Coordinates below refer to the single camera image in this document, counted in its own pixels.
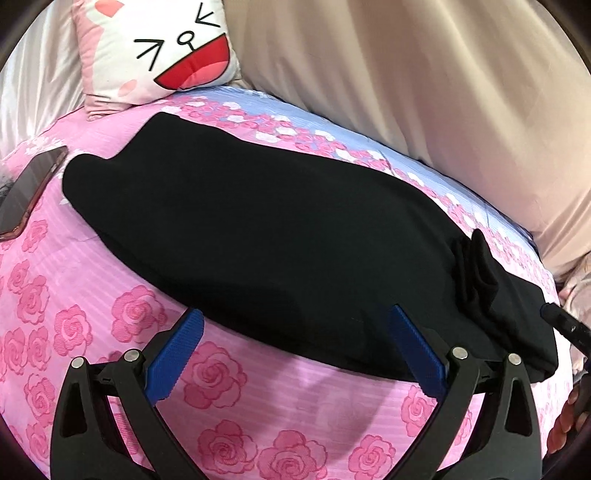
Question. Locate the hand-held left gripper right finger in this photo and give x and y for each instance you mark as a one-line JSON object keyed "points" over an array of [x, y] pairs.
{"points": [[415, 344]]}

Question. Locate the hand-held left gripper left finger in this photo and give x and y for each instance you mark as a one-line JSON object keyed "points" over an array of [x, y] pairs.
{"points": [[178, 344]]}

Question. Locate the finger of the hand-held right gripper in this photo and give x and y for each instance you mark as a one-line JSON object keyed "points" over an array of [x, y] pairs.
{"points": [[563, 323]]}

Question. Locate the black pants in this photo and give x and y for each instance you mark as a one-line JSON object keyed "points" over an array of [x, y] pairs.
{"points": [[254, 230]]}

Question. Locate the person's right hand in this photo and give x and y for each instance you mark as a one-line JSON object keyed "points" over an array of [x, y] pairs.
{"points": [[565, 422]]}

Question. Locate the pale patterned cloth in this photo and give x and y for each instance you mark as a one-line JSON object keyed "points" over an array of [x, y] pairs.
{"points": [[575, 288]]}

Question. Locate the pink floral blanket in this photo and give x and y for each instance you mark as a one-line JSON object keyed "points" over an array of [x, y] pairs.
{"points": [[240, 415]]}

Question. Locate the smartphone with red case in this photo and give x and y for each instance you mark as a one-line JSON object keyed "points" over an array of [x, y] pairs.
{"points": [[32, 189]]}

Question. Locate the beige cloth cover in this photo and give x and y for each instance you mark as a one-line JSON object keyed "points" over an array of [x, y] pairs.
{"points": [[415, 92]]}

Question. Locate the white satin curtain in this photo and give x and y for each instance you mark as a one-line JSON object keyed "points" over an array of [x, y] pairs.
{"points": [[37, 92]]}

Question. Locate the cartoon face cushion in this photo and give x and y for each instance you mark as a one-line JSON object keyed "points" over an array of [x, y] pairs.
{"points": [[120, 55]]}

